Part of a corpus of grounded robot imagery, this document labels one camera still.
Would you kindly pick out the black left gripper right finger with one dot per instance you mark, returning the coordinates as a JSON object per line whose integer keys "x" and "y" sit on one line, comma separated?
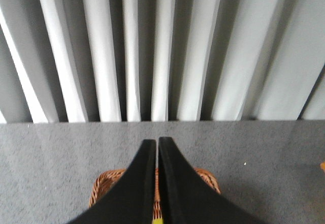
{"x": 186, "y": 197}

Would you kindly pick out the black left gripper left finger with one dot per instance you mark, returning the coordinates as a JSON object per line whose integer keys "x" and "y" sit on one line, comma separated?
{"x": 131, "y": 199}

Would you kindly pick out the yellow tape roll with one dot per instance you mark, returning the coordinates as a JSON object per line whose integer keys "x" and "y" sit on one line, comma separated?
{"x": 158, "y": 221}

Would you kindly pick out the brown wicker basket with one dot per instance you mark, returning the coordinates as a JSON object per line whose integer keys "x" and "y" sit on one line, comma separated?
{"x": 108, "y": 178}

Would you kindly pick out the yellow woven basket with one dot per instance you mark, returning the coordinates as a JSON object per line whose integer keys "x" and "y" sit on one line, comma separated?
{"x": 322, "y": 166}

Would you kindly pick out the white pleated curtain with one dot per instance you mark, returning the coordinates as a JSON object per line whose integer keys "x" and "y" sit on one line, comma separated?
{"x": 161, "y": 60}

